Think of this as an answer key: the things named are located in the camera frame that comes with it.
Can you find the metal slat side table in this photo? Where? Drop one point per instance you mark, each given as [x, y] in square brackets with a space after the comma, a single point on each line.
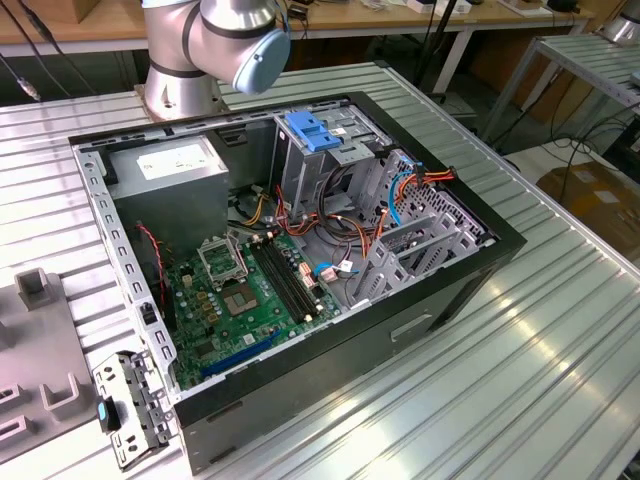
[590, 60]

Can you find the blue expansion slot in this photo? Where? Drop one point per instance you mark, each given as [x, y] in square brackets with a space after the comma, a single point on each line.
[237, 356]

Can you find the grey metal disk bay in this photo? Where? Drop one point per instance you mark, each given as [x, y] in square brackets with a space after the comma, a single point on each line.
[385, 265]

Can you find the metal slot retainer bracket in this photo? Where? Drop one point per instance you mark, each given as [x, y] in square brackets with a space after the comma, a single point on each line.
[145, 395]

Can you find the large cardboard box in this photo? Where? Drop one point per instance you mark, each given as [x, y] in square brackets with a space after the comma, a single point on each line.
[600, 200]

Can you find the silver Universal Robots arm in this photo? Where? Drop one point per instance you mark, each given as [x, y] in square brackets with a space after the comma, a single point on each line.
[220, 30]

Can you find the wooden desk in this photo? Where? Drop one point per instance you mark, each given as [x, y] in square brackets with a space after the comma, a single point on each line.
[50, 27]

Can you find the grey metal drive cage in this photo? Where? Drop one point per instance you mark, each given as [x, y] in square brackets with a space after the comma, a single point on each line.
[305, 175]

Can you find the black RAM slot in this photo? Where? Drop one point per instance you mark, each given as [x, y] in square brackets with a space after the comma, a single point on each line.
[279, 282]
[292, 277]

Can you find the grey parts rack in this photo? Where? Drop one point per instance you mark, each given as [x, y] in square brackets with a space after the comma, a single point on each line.
[45, 345]

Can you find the black open PC case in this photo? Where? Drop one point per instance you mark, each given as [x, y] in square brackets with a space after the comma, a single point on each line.
[350, 350]

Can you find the black stand pole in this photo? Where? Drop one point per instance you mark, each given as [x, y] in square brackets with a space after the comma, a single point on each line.
[435, 50]

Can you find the black clip with blue tab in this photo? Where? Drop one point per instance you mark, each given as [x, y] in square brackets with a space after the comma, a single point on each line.
[109, 417]

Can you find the black case fan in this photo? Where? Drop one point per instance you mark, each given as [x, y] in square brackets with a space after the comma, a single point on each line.
[169, 305]

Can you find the grey power supply unit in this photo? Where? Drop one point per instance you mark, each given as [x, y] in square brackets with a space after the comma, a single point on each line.
[170, 200]

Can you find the CPU socket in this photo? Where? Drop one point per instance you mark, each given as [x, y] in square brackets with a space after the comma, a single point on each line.
[240, 300]

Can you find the blue plastic drive bracket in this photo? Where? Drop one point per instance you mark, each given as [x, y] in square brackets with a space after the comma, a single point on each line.
[312, 135]

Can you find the green motherboard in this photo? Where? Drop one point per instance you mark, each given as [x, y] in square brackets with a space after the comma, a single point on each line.
[240, 335]

